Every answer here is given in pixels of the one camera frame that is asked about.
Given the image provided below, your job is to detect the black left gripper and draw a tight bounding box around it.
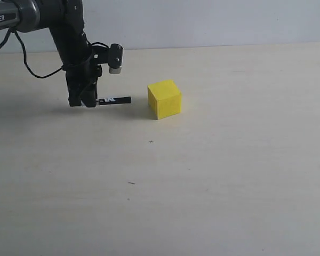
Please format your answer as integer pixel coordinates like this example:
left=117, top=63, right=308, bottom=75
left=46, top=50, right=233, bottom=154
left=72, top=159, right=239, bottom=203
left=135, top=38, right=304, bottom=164
left=64, top=57, right=102, bottom=108

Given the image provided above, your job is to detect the black and white marker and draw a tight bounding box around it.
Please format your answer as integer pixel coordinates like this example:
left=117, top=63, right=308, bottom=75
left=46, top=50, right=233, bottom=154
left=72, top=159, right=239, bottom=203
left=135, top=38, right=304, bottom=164
left=97, top=97, right=132, bottom=106

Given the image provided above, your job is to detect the yellow foam cube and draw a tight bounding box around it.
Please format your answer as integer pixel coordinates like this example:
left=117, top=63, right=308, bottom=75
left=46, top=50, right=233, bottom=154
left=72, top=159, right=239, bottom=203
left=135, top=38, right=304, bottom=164
left=147, top=79, right=182, bottom=120

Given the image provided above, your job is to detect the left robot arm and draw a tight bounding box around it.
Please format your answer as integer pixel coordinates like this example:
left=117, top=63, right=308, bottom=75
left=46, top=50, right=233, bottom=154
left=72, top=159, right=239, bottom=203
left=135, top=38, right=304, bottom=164
left=0, top=1, right=102, bottom=108

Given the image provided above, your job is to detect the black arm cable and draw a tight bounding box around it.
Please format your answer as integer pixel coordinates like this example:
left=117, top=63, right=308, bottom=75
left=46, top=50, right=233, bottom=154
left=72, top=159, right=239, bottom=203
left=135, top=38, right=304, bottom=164
left=0, top=28, right=67, bottom=79

